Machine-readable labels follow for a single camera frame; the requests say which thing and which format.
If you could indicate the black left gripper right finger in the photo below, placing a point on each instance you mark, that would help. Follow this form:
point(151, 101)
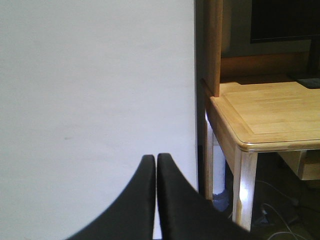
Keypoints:
point(186, 215)

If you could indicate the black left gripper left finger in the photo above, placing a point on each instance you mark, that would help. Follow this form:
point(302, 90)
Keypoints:
point(131, 216)

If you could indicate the wooden desk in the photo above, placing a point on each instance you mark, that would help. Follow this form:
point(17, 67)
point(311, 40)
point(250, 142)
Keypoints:
point(253, 107)

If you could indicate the black monitor with stand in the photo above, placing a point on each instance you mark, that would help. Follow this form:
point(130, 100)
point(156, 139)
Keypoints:
point(290, 20)

